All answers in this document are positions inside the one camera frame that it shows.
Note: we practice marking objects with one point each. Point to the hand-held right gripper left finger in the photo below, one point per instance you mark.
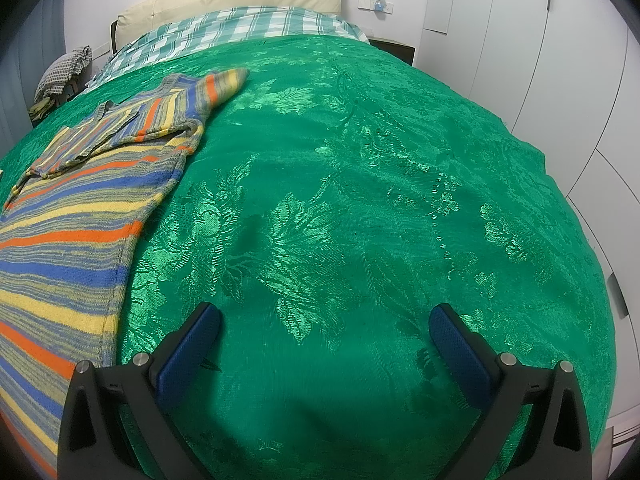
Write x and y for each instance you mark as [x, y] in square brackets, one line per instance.
[187, 355]

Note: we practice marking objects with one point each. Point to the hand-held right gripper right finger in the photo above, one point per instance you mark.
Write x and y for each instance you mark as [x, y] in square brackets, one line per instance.
[462, 355]

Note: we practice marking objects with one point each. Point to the striped knit sweater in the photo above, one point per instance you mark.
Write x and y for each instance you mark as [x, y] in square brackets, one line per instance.
[70, 230]

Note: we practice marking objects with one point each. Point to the green floral blanket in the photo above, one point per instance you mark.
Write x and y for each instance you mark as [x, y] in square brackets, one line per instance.
[350, 185]

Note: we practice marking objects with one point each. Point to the olive folded cloth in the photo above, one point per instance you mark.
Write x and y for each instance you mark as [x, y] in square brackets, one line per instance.
[40, 109]

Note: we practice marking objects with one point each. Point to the white wardrobe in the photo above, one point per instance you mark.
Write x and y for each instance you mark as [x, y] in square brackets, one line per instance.
[540, 60]

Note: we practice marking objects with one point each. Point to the checkered cloth pile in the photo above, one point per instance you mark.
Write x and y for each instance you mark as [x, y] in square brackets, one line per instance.
[62, 75]

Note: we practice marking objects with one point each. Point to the dark nightstand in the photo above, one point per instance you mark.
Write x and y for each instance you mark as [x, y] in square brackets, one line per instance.
[397, 51]

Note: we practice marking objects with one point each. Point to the green plaid bed sheet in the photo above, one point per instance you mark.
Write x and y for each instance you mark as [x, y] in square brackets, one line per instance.
[240, 25]

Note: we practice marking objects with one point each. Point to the grey curtain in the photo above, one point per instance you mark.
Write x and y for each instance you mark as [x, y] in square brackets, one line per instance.
[25, 60]

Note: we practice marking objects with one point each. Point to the wall socket with blue plug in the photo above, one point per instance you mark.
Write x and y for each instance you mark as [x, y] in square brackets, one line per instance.
[377, 3]

